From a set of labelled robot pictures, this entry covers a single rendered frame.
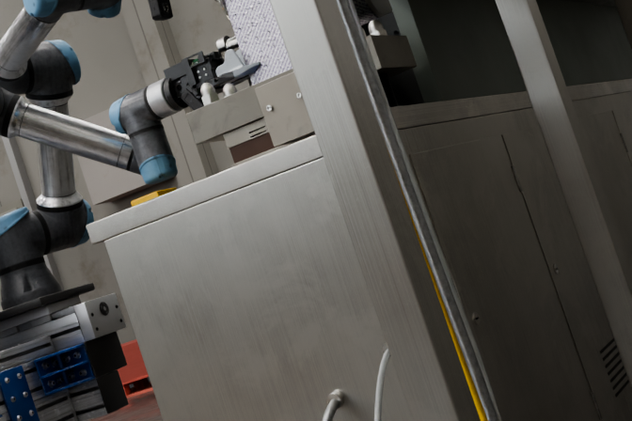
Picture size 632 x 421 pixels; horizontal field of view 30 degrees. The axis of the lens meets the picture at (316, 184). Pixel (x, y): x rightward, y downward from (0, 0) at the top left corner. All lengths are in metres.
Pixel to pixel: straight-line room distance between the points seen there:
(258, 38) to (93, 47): 9.54
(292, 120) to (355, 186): 0.67
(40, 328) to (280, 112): 1.10
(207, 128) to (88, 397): 0.96
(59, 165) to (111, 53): 8.75
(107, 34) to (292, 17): 10.35
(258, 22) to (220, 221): 0.44
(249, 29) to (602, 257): 0.81
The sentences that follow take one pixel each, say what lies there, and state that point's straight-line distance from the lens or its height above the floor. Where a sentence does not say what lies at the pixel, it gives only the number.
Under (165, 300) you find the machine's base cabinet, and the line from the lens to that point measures 2.19.
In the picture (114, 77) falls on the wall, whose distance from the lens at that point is 11.72.
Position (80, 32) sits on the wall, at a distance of 11.94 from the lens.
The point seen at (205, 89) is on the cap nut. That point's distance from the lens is 2.19.
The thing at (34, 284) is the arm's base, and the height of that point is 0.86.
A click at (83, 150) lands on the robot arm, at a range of 2.59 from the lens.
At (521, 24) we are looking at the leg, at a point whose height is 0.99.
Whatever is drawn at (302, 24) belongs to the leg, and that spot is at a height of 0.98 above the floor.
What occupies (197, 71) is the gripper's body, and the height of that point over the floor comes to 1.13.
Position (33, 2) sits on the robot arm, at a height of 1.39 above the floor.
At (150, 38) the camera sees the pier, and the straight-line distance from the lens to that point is 11.20.
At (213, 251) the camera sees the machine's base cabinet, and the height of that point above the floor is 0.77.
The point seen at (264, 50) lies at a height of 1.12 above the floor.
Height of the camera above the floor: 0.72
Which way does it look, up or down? 3 degrees up
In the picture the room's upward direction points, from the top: 19 degrees counter-clockwise
